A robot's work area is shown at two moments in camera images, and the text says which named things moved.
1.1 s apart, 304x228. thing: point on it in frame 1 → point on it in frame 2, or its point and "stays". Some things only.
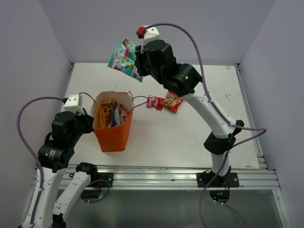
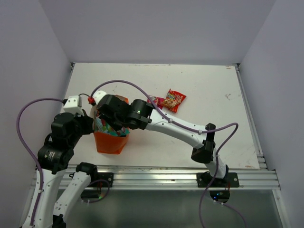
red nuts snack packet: x=172 y=101 stays
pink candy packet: x=155 y=102 stays
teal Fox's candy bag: x=123 y=59 → x=100 y=126
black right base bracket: x=204 y=179 stays
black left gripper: x=89 y=119 stays
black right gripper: x=140 y=57 → x=115 y=127
